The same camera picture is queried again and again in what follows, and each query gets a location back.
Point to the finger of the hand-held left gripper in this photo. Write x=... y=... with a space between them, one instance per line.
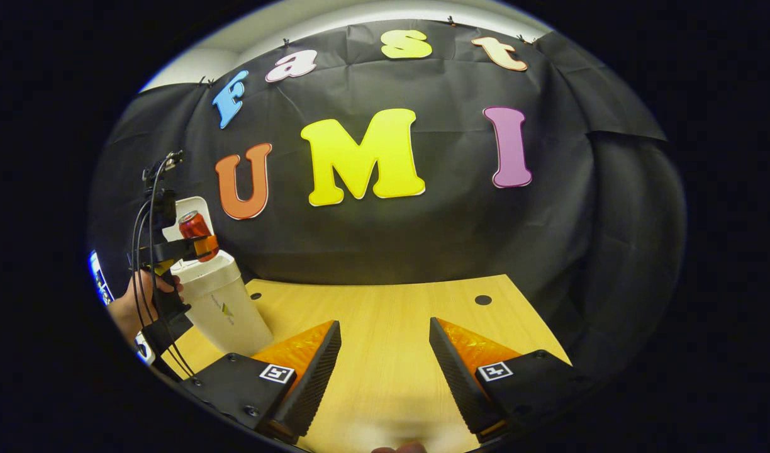
x=171 y=250

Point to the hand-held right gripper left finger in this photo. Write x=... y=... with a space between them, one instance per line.
x=316 y=380

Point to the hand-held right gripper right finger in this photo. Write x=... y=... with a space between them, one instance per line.
x=457 y=377

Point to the red pop can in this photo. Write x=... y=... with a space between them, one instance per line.
x=195 y=228

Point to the white desktop garbage bin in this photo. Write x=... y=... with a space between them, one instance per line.
x=228 y=302

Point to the wooden desktop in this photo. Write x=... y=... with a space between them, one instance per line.
x=391 y=327

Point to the computer monitor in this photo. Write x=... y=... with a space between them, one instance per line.
x=100 y=283

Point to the white side desk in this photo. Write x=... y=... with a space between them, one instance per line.
x=145 y=349

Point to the black backdrop cloth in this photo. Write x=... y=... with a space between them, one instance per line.
x=423 y=239

